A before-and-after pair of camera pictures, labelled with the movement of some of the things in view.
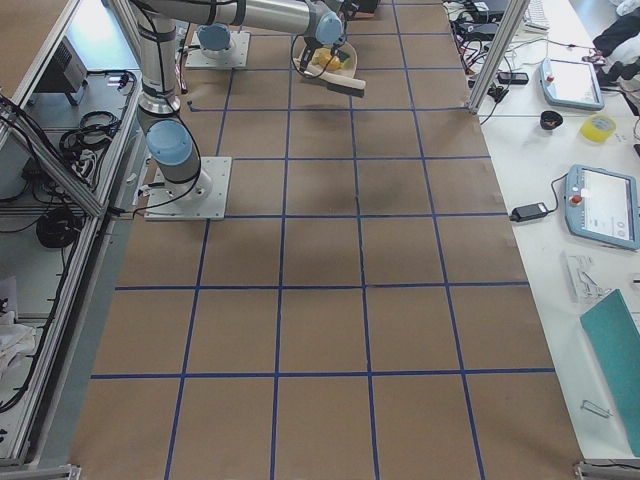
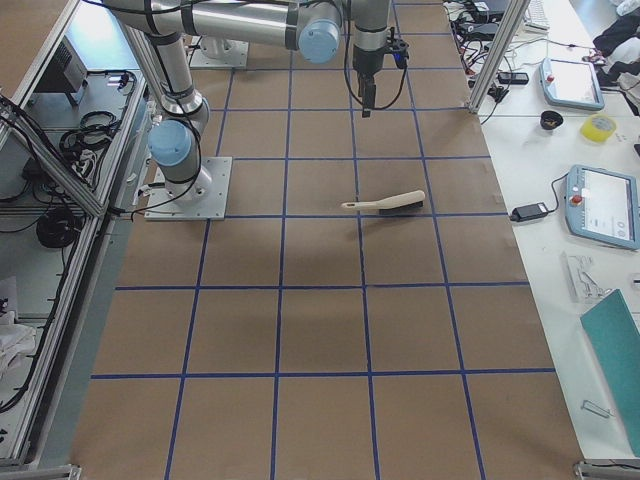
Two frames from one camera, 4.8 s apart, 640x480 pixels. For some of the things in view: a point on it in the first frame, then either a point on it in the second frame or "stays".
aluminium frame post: x=494 y=61 stays
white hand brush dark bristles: x=344 y=85 -> x=406 y=201
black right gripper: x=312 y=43 -> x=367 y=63
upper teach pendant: x=570 y=83 stays
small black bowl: x=550 y=120 stays
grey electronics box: x=65 y=73 stays
